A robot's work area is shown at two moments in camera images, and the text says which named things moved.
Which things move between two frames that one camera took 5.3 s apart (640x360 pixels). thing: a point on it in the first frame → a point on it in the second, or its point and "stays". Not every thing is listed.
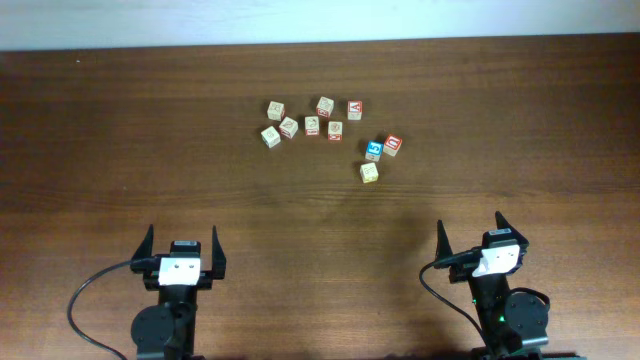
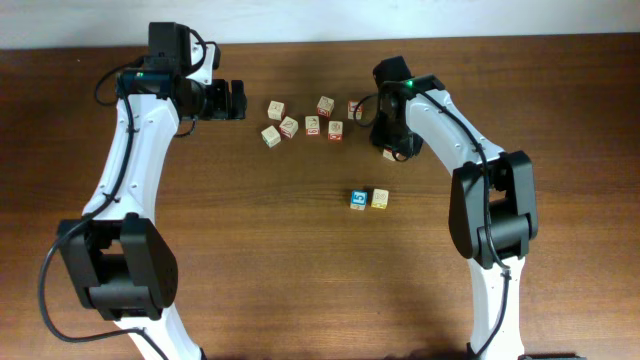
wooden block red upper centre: [325, 106] stays
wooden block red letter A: [355, 110] stays
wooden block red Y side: [335, 132] stays
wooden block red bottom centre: [312, 125] stays
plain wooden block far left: [276, 111] stays
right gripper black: [444, 250] → [377, 137]
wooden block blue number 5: [374, 150] → [359, 199]
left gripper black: [206, 276] → [221, 109]
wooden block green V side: [270, 137] stays
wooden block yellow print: [369, 172] → [380, 198]
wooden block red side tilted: [288, 127] stays
